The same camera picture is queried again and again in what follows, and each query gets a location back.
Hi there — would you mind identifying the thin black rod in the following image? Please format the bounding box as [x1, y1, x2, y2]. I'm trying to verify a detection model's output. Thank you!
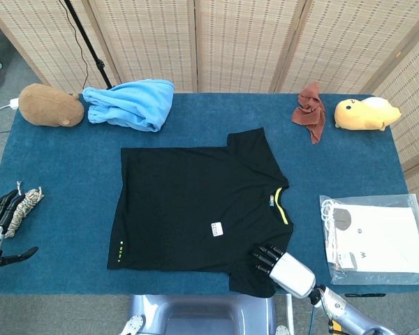
[344, 292, 387, 299]

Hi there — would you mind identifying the light blue towel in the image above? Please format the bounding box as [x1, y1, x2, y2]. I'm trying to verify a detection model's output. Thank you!
[82, 79, 175, 133]

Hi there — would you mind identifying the thin black cable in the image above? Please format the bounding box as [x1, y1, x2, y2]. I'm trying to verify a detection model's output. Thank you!
[57, 0, 90, 96]

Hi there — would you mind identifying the white power adapter with cable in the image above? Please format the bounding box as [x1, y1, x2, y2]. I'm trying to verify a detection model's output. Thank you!
[0, 98, 21, 119]

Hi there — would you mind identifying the plastic bag with white items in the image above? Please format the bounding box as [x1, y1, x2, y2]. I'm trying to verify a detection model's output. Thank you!
[319, 193, 419, 286]

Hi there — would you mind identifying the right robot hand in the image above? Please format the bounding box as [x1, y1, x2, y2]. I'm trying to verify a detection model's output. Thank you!
[249, 244, 317, 299]

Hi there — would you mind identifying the yellow plush toy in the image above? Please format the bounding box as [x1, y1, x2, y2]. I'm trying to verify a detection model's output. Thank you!
[334, 96, 402, 132]

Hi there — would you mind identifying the blue-grey robot torso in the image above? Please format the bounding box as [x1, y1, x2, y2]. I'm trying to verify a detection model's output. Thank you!
[120, 294, 294, 335]

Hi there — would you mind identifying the black tripod pole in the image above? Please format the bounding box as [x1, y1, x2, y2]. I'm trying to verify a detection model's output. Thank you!
[63, 0, 113, 89]

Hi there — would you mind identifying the braided rope bundle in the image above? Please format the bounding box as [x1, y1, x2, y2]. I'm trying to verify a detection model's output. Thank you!
[3, 180, 45, 240]

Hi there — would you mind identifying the rust brown cloth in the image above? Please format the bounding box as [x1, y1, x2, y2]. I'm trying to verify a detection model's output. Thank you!
[292, 82, 327, 145]

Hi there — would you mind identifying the black T-shirt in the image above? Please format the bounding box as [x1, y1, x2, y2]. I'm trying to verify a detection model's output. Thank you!
[107, 128, 295, 299]

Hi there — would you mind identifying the brown capybara plush toy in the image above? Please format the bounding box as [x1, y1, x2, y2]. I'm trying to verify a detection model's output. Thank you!
[18, 83, 85, 128]

